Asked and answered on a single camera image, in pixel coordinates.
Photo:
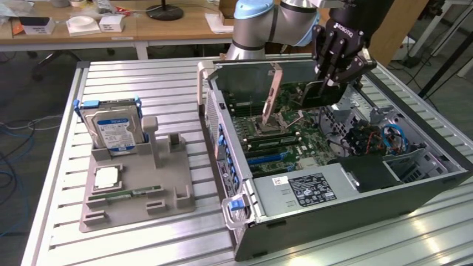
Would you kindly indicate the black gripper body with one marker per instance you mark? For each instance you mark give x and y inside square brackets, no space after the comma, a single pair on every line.
[362,19]

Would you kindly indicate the black graphics card metal bracket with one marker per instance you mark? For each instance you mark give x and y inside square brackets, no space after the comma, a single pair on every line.
[318,94]

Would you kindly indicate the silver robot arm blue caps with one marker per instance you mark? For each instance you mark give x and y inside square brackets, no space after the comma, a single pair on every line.
[255,30]

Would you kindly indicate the wooden cabinet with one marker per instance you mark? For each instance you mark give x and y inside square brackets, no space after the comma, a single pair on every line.
[402,25]

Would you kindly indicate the perforated metal drive cage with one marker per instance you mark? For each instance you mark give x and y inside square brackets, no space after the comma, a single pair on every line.
[340,119]

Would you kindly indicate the black stand pole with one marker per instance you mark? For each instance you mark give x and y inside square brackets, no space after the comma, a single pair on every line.
[443,59]

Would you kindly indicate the metal socket cover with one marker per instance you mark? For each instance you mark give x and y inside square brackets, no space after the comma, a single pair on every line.
[296,117]

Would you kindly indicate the CPU socket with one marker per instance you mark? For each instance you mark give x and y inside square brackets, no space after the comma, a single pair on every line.
[275,128]

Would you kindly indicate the white paper sheet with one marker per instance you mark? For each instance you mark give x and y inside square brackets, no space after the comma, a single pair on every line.
[218,25]

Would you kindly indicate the brown cardboard box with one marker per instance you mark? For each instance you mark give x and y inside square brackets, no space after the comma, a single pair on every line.
[226,8]

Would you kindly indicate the green motherboard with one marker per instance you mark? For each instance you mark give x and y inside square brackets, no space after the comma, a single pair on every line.
[314,149]

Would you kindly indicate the installed green RAM stick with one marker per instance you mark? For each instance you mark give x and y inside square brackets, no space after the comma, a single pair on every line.
[275,142]

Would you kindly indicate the grey metal disk bay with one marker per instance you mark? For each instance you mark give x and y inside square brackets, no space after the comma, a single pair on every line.
[418,163]

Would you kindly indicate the black plastic air shroud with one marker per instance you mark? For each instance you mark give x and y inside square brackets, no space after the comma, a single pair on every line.
[370,174]

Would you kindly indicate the blue expansion slot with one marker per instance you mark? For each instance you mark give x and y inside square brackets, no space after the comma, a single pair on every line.
[270,159]

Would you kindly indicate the black round lamp base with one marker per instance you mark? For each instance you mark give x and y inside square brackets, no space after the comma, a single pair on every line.
[164,14]

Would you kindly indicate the grey power supply unit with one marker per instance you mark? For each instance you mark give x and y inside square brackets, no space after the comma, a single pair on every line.
[274,199]

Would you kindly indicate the black open PC case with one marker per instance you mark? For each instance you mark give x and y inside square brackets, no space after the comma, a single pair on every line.
[332,227]

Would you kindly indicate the white labelled cardboard box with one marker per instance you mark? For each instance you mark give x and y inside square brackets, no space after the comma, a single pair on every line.
[112,23]

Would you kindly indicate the blue case release latch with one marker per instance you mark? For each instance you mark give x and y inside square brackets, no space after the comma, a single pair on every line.
[236,205]

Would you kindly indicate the hard disk in blue caddy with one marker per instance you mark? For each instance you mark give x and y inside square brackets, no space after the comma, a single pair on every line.
[112,133]

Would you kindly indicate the grey plastic parts rack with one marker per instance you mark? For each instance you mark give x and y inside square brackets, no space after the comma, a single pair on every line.
[140,177]

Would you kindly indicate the long wooden desk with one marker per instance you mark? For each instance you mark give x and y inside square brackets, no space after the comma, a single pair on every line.
[55,38]

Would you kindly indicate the grey cup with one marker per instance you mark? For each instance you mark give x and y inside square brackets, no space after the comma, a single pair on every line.
[60,2]

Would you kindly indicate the black office chair base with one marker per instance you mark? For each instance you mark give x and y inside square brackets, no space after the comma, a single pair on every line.
[51,62]

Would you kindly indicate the silver CPU chip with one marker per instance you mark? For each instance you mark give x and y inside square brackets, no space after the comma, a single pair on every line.
[107,178]

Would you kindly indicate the white box black lid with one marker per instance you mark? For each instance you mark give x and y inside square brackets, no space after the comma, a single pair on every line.
[36,26]

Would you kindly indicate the orange booklet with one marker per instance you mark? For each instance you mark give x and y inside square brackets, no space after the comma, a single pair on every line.
[16,29]

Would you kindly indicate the clear plastic bag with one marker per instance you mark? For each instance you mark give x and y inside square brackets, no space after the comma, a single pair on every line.
[15,8]

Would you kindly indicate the black intrusion switch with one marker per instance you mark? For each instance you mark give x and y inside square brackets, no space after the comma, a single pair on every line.
[222,106]

